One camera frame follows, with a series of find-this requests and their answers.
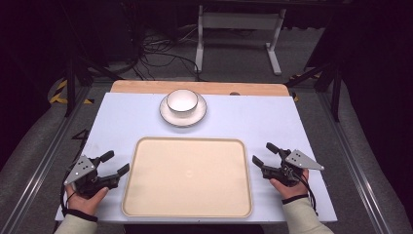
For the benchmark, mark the white plate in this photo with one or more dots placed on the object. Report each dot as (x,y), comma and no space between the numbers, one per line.
(175,118)

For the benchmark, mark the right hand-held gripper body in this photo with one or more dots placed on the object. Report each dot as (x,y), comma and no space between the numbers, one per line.
(297,161)

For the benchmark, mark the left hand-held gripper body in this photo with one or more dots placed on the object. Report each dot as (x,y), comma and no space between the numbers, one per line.
(85,175)

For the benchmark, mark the white bowl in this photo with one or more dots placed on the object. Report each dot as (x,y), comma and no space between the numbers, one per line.
(182,100)

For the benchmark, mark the person's left hand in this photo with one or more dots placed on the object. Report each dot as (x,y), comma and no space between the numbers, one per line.
(82,203)

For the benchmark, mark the wooden table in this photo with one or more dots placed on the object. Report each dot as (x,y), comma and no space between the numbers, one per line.
(146,87)

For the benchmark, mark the white metal stand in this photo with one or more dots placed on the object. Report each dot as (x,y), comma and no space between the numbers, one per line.
(238,21)

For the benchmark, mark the aluminium rail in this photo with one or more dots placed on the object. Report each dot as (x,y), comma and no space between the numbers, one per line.
(354,162)
(48,159)

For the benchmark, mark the person's right hand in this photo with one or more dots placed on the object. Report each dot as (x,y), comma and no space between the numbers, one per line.
(293,191)

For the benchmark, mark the yellow black floor tape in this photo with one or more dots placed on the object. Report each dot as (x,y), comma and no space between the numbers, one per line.
(296,97)
(57,97)

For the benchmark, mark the beige tray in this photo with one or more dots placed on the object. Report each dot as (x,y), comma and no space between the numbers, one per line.
(188,177)

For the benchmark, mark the small brown round object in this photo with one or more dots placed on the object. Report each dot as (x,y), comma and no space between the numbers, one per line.
(234,93)

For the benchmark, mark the black tripod stand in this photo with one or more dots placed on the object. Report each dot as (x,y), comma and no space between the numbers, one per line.
(70,84)
(335,94)

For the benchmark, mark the white table mat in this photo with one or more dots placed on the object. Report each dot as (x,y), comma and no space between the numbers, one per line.
(246,120)

